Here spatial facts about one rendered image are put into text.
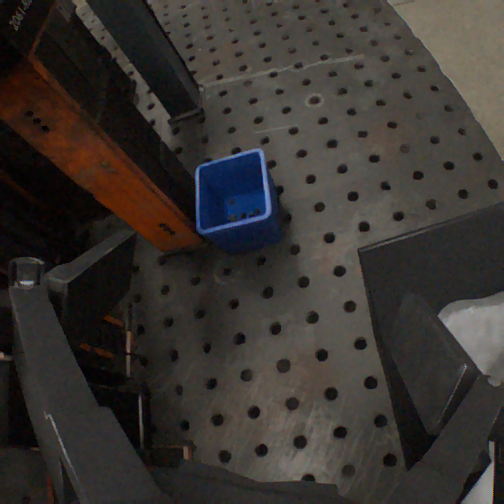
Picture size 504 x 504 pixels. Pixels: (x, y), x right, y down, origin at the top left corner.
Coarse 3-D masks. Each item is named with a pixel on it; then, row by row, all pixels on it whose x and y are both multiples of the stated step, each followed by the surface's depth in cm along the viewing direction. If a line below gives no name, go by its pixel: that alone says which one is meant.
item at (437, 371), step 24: (408, 312) 18; (432, 312) 16; (408, 336) 17; (432, 336) 15; (408, 360) 16; (432, 360) 14; (456, 360) 12; (408, 384) 16; (432, 384) 14; (456, 384) 12; (432, 408) 13; (456, 408) 12; (432, 432) 13
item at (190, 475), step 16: (192, 464) 7; (208, 464) 7; (160, 480) 6; (176, 480) 6; (192, 480) 6; (208, 480) 7; (224, 480) 7; (240, 480) 7; (176, 496) 6; (192, 496) 6; (208, 496) 6; (224, 496) 6; (240, 496) 6; (256, 496) 6; (272, 496) 6; (288, 496) 6; (304, 496) 7; (320, 496) 7; (336, 496) 7
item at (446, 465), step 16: (480, 384) 11; (496, 384) 11; (464, 400) 10; (480, 400) 10; (496, 400) 11; (464, 416) 10; (480, 416) 10; (496, 416) 10; (448, 432) 9; (464, 432) 9; (480, 432) 9; (432, 448) 8; (448, 448) 8; (464, 448) 8; (480, 448) 8; (416, 464) 7; (432, 464) 8; (448, 464) 8; (464, 464) 8; (416, 480) 6; (432, 480) 6; (448, 480) 7; (464, 480) 7; (400, 496) 6; (416, 496) 6; (432, 496) 6; (448, 496) 6
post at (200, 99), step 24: (96, 0) 48; (120, 0) 49; (144, 0) 54; (120, 24) 53; (144, 24) 54; (120, 48) 57; (144, 48) 58; (168, 48) 62; (144, 72) 63; (168, 72) 63; (168, 96) 68; (192, 96) 70; (168, 120) 73
